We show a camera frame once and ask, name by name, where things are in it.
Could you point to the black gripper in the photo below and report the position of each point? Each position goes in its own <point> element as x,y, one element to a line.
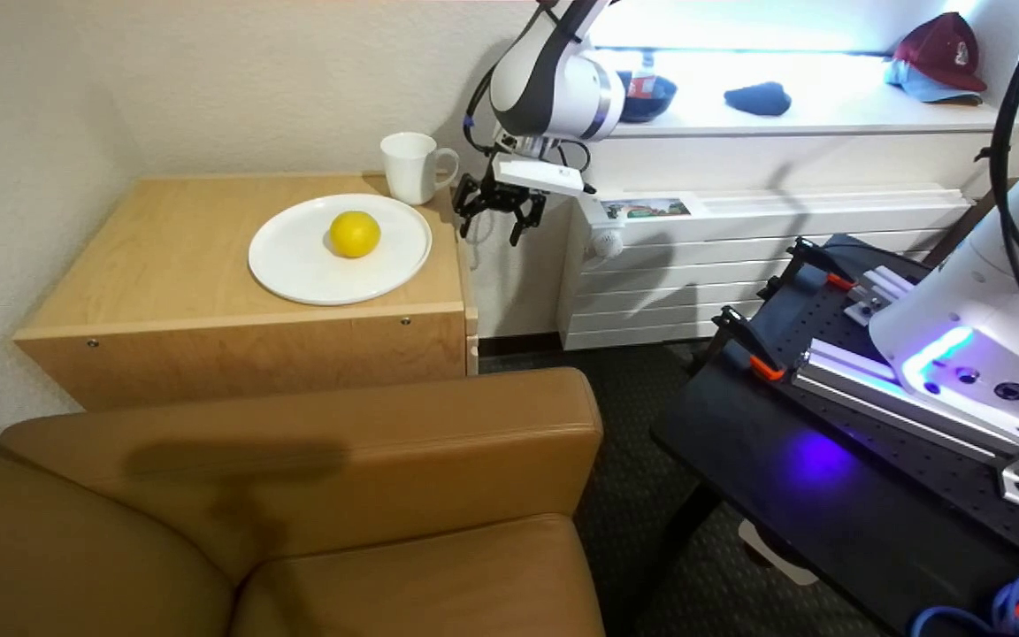
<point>506,198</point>

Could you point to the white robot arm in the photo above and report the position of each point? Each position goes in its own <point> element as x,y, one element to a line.
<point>545,82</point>

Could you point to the white mug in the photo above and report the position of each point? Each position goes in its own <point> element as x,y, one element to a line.
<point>407,166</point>

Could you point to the yellow lemon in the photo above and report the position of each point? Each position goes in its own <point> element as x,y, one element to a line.
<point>355,235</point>

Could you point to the white picture box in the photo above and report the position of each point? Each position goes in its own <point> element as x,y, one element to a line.
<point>648,209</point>

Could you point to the dark blue cap with logo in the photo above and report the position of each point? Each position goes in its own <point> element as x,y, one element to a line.
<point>648,96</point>

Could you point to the white round plate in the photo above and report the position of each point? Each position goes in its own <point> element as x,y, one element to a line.
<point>300,267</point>

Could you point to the plain dark blue cap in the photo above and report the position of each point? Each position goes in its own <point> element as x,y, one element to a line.
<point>760,100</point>

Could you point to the orange black clamp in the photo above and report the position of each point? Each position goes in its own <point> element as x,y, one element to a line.
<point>824,271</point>
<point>752,355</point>

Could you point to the wooden side table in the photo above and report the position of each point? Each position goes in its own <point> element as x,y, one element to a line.
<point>180,320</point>

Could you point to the brown leather armchair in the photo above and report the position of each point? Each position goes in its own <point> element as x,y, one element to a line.
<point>300,518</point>

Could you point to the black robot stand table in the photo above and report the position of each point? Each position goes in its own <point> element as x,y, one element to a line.
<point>814,507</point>

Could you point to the white stand foot plate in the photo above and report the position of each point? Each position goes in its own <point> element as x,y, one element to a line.
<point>775,554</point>

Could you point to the maroon cap with blue brim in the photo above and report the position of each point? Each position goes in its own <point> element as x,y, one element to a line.
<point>940,54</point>

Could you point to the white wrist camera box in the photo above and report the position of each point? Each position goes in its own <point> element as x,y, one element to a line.
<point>539,179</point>

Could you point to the white wall heater unit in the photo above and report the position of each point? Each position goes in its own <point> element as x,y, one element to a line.
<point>760,267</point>

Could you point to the aluminium rail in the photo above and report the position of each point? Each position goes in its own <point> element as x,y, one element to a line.
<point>886,396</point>

